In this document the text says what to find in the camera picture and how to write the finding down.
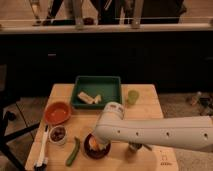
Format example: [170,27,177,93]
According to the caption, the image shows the orange yellow apple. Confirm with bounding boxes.
[89,137,100,151]

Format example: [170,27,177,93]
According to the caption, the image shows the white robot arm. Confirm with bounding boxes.
[92,102,213,152]

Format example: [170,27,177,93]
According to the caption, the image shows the red orange bowl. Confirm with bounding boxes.
[44,102,72,125]

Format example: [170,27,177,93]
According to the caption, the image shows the dark brown bowl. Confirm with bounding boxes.
[84,134,111,159]

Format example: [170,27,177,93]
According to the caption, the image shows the green plastic tray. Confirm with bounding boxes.
[71,76,122,109]

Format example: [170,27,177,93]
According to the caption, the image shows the small beige piece in tray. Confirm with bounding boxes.
[94,94,102,104]

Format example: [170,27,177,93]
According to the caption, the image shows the beige block in tray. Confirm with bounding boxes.
[78,92,94,104]

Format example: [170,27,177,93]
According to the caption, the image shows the green plastic cup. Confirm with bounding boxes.
[127,90,139,105]

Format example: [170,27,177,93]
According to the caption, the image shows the wooden table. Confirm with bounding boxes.
[24,83,180,171]

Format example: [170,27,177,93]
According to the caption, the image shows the green cucumber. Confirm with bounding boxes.
[65,137,80,166]

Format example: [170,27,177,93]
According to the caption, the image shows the metal measuring cup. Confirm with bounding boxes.
[129,142,152,152]

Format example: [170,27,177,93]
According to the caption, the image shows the white cup with dark contents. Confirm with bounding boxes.
[49,125,67,145]

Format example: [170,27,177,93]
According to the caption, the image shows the black chair base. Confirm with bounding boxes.
[0,99,41,171]

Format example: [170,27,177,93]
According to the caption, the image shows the white handled dish brush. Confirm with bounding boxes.
[34,125,48,171]

